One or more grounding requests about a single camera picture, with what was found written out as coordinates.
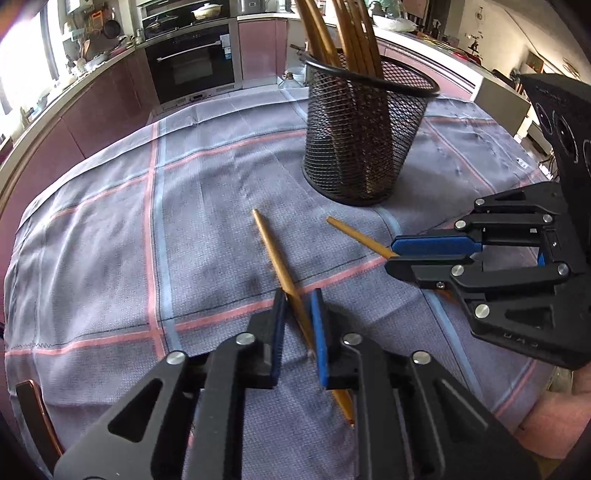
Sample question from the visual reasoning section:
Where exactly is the white casserole pot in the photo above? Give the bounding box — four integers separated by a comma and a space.
191, 2, 227, 20

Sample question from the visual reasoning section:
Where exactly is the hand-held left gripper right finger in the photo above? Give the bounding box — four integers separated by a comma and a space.
310, 288, 541, 480

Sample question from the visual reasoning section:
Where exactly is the black built-in oven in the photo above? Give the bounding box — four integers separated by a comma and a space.
144, 25, 234, 104

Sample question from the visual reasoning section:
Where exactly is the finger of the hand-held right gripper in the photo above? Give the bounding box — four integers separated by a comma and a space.
392, 190, 566, 267
385, 256, 575, 334

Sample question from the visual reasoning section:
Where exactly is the black mesh utensil cup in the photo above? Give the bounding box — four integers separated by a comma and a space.
301, 52, 441, 207

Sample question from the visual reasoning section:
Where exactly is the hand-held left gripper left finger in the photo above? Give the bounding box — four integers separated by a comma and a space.
53, 288, 288, 480

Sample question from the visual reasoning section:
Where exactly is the wooden chair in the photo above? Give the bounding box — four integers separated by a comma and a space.
15, 379, 65, 460

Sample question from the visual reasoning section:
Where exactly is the white bowl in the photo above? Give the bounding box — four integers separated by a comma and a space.
375, 16, 416, 32

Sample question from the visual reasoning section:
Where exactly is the green food cover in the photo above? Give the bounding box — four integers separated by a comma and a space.
369, 0, 409, 19

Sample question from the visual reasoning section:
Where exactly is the person's right forearm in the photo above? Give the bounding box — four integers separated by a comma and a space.
517, 364, 587, 460

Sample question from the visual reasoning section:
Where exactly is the kitchen window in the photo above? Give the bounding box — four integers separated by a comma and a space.
0, 0, 56, 116

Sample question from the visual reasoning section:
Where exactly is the grey checked tablecloth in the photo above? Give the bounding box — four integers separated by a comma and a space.
2, 85, 555, 480

